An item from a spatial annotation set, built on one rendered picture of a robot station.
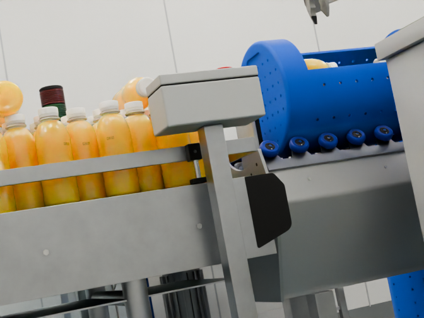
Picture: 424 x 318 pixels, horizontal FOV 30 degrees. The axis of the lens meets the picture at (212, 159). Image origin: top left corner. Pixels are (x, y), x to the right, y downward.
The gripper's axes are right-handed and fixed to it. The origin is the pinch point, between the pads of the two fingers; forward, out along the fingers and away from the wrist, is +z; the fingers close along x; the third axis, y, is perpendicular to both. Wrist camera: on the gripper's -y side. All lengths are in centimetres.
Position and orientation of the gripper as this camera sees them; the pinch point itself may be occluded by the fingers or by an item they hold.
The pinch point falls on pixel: (318, 16)
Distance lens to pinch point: 204.4
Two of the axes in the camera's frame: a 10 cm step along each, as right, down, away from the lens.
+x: -3.3, 1.5, 9.3
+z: 1.7, 9.8, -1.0
